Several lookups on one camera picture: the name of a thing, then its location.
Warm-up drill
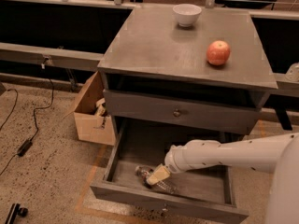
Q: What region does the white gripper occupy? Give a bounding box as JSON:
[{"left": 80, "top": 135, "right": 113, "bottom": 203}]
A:
[{"left": 146, "top": 146, "right": 187, "bottom": 186}]

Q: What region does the clear plastic water bottle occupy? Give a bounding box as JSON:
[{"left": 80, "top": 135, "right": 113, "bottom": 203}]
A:
[{"left": 135, "top": 166, "right": 177, "bottom": 194}]

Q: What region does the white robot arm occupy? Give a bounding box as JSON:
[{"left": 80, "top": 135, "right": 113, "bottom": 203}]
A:
[{"left": 146, "top": 133, "right": 299, "bottom": 224}]

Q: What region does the open grey middle drawer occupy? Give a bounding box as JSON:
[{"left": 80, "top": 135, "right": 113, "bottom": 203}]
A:
[{"left": 91, "top": 119, "right": 249, "bottom": 224}]

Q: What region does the closed grey top drawer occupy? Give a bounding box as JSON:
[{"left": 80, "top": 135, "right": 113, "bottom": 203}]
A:
[{"left": 104, "top": 90, "right": 260, "bottom": 134}]

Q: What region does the grey wooden drawer cabinet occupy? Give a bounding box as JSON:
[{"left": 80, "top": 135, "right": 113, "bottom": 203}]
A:
[{"left": 99, "top": 7, "right": 277, "bottom": 141}]

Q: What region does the open cardboard box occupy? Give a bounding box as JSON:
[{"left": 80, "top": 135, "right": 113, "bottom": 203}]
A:
[{"left": 66, "top": 72, "right": 116, "bottom": 146}]

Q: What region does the red apple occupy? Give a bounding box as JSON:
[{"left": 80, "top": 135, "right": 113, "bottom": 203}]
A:
[{"left": 206, "top": 40, "right": 231, "bottom": 66}]

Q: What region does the black clamp on floor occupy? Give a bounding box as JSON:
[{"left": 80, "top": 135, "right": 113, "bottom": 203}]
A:
[{"left": 5, "top": 203, "right": 28, "bottom": 224}]

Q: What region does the white ceramic bowl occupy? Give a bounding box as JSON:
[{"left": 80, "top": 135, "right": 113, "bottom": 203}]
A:
[{"left": 173, "top": 4, "right": 202, "bottom": 27}]

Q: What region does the black power adapter with cable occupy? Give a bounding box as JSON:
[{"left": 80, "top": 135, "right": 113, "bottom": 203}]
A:
[{"left": 0, "top": 79, "right": 54, "bottom": 175}]

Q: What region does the grey metal rail beam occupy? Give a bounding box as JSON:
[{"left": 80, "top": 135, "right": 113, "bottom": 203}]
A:
[{"left": 0, "top": 43, "right": 103, "bottom": 72}]

